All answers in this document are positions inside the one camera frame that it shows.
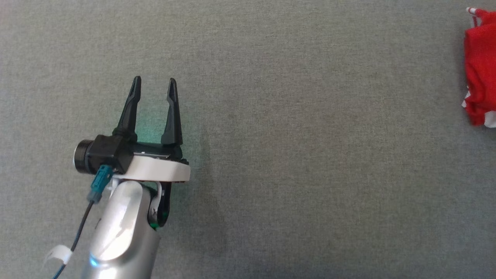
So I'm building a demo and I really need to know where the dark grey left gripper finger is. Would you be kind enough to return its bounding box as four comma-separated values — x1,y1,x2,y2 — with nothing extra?
161,78,183,147
112,76,142,142

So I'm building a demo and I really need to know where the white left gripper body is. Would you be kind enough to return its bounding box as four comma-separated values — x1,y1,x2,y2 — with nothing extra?
116,141,191,183

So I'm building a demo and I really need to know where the red Bulls 23 jersey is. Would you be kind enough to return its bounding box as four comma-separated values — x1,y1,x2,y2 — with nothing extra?
461,7,496,128

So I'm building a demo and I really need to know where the large grey sofa seat cushion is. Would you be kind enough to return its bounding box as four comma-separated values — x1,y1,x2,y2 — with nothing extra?
0,0,496,279

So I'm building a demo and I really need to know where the teal plug black camera cable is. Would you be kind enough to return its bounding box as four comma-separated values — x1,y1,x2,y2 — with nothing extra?
52,165,115,279

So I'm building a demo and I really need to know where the white cable tie tag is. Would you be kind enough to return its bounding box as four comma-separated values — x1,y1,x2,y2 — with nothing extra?
43,245,73,266

